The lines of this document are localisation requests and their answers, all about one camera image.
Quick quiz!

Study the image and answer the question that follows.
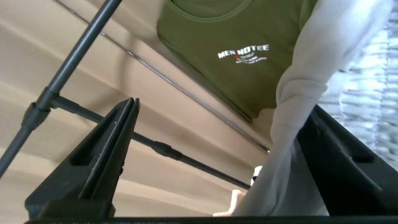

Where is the beige curtain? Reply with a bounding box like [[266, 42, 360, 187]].
[[0, 0, 274, 218]]

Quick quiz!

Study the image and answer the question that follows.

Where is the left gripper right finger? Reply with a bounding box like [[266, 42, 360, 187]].
[[297, 104, 398, 217]]

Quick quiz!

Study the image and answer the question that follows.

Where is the black clothes rack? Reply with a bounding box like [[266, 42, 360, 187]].
[[0, 0, 252, 190]]

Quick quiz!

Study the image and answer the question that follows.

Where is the pale grey garment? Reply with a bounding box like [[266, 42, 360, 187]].
[[231, 0, 398, 217]]

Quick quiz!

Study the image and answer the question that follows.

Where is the green printed shirt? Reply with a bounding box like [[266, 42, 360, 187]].
[[156, 0, 320, 123]]

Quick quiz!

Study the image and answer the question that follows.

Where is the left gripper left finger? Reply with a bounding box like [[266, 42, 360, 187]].
[[24, 96, 141, 219]]

